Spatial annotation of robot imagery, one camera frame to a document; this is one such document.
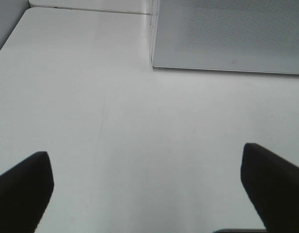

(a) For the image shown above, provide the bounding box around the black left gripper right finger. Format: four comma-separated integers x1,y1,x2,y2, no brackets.
241,143,299,233

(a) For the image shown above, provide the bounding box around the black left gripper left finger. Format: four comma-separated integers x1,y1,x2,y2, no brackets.
0,151,54,233

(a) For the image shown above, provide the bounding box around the white microwave door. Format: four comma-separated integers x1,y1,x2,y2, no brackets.
152,0,299,76

